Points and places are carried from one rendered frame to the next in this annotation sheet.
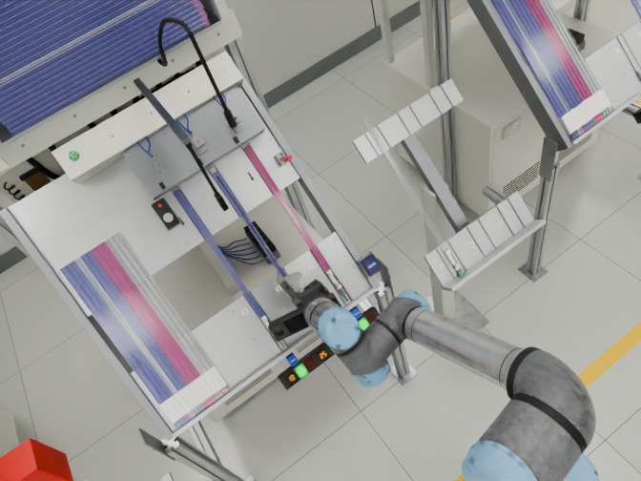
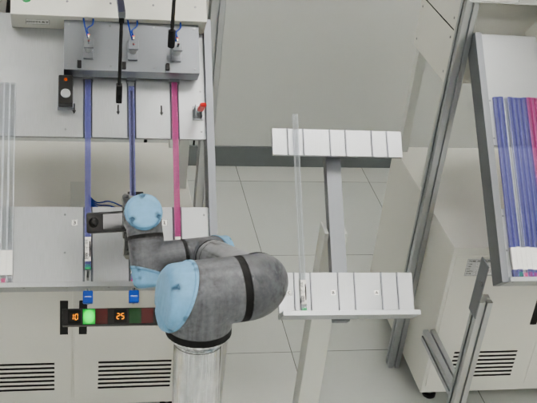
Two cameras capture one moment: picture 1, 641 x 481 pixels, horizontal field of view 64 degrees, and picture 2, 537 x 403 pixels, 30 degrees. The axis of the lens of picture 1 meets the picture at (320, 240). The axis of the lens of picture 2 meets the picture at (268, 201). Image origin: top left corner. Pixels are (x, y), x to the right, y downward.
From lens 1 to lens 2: 1.28 m
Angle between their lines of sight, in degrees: 21
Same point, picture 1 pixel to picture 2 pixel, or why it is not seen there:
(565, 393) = (261, 260)
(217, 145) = (149, 61)
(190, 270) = (45, 204)
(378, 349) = (165, 253)
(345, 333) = (145, 213)
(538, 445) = (216, 269)
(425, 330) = (212, 247)
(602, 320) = not seen: outside the picture
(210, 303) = not seen: hidden behind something
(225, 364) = (23, 257)
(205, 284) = not seen: hidden behind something
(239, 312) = (69, 220)
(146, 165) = (77, 41)
